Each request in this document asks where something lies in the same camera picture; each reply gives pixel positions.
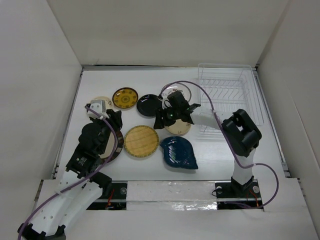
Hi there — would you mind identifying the white wire dish rack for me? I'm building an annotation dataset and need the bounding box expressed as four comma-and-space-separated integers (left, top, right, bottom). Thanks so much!
198, 63, 264, 127

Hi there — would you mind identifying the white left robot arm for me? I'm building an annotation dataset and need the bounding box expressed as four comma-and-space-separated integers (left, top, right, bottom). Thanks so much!
17, 106, 123, 240

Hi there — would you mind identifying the white plate with red characters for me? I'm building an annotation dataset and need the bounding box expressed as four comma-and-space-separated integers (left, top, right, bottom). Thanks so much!
161, 83, 192, 102

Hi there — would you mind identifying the round bamboo woven plate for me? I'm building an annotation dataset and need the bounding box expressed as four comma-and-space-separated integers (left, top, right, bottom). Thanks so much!
124, 125, 160, 158

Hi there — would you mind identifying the pale cream glossy plate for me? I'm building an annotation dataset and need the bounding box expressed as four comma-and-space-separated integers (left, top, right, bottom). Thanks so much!
92, 96, 114, 110

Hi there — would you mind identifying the yellow brown patterned plate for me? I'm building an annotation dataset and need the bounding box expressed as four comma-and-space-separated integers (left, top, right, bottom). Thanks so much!
112, 87, 139, 109

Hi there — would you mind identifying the glossy black round plate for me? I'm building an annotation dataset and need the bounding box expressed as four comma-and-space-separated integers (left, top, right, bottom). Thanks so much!
136, 94, 162, 117

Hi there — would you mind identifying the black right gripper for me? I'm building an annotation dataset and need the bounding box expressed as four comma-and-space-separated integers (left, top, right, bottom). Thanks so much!
153, 104, 181, 130

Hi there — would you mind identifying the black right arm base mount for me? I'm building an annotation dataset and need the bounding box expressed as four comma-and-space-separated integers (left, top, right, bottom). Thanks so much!
211, 181, 263, 210

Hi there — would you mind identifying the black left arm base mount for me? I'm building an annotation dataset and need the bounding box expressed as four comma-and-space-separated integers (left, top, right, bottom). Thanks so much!
87, 181, 128, 211

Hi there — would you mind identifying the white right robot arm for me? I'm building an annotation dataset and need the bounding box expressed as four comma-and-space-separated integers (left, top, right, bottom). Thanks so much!
153, 91, 262, 197

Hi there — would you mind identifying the cream plate with floral marks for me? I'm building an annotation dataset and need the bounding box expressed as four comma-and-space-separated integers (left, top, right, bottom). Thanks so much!
165, 119, 192, 136

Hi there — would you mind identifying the dark blue leaf-shaped plate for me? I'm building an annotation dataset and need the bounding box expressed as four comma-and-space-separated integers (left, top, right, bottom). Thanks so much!
159, 136, 199, 170

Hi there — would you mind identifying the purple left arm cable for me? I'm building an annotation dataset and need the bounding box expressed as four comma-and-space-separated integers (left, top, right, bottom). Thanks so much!
16, 104, 119, 238

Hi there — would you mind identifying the beige plate with dark rim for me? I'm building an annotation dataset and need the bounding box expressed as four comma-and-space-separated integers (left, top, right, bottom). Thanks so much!
98, 126, 124, 166

